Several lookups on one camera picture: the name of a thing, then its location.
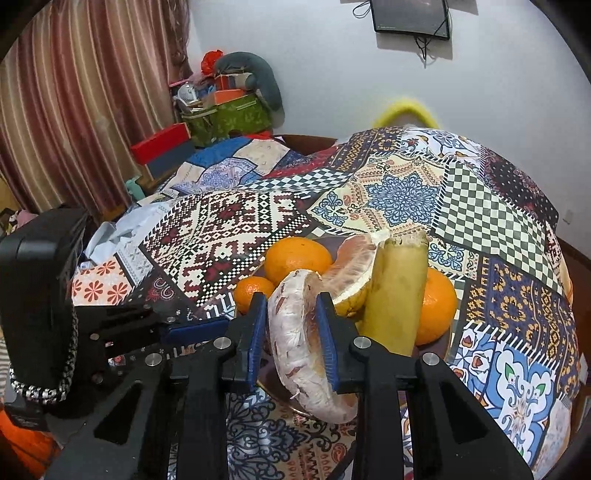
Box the peeled white pomelo segment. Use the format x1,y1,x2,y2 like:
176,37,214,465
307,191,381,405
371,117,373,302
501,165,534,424
268,270,358,424

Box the black screen cable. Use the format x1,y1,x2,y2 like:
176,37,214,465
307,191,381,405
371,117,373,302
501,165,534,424
413,34,437,63

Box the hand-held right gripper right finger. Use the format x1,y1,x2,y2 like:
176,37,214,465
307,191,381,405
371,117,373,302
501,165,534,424
315,292,536,480

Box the dark purple plate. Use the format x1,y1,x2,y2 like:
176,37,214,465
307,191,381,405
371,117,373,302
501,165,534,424
256,235,455,418

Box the yellow plush object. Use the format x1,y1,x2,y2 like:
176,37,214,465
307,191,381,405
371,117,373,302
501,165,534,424
373,95,439,129

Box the red box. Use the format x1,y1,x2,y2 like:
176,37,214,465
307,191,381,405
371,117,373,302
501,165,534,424
130,122,195,180

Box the small orange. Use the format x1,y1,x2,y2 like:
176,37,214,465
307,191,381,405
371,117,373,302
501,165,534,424
233,276,276,317

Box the orange box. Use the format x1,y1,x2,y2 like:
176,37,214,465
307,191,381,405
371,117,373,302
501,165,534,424
213,89,254,106

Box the orange fabric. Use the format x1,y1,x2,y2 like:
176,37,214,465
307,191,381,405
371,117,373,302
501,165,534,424
0,411,63,478

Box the long yellow-green sugarcane piece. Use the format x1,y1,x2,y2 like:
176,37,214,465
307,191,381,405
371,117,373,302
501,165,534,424
358,229,430,358

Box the large orange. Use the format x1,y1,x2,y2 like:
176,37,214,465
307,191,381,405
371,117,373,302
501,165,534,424
264,237,334,289
414,268,458,347

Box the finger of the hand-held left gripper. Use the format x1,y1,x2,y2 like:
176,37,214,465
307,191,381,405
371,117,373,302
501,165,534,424
76,302,230,365

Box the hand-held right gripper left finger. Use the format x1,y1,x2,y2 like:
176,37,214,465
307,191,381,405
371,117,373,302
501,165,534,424
44,292,269,480

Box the patterned patchwork tablecloth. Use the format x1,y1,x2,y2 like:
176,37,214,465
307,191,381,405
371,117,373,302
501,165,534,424
71,127,578,480

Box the wall-mounted black screen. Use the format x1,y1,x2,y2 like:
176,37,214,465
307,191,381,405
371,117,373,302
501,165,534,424
369,0,451,40

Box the grey neck pillow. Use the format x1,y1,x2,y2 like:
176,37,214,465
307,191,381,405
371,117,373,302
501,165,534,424
215,52,283,112

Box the pale blue crumpled cloth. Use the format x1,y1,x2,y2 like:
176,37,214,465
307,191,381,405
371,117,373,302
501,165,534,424
85,203,163,265

